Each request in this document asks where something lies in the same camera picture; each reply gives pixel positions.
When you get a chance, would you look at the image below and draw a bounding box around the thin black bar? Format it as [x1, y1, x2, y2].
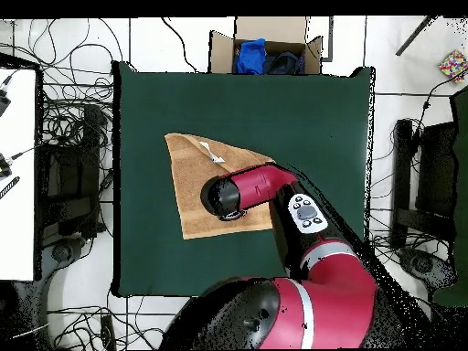
[394, 16, 436, 57]

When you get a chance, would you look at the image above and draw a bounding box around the orange terry towel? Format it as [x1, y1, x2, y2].
[164, 132, 276, 241]

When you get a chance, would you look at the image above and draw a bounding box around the black ribbed strap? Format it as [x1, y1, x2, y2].
[0, 175, 21, 200]

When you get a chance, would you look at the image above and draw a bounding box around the white table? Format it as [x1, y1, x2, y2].
[0, 67, 39, 282]

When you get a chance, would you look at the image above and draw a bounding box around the brown cardboard box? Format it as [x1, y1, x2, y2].
[208, 16, 324, 75]

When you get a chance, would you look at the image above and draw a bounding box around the colourful dotted item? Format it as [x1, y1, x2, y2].
[438, 48, 468, 84]

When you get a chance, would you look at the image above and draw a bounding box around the black device with cable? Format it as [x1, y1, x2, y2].
[0, 144, 45, 180]

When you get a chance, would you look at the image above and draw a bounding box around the grey stand base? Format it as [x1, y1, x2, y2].
[398, 248, 458, 290]
[39, 237, 92, 282]

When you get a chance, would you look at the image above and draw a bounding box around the black power strip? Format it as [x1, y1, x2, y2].
[100, 314, 117, 350]

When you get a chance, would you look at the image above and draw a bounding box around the black cable tangle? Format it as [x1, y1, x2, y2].
[0, 17, 127, 235]
[367, 72, 468, 257]
[47, 288, 176, 350]

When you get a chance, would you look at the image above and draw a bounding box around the dark green table cloth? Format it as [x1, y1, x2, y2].
[111, 60, 376, 298]

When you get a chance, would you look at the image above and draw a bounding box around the black stand frame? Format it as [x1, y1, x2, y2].
[37, 104, 109, 240]
[390, 118, 458, 250]

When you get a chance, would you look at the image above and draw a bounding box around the blue cloth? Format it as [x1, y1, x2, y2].
[235, 37, 267, 75]

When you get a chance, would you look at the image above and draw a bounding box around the dark navy cloth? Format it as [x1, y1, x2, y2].
[263, 49, 306, 75]

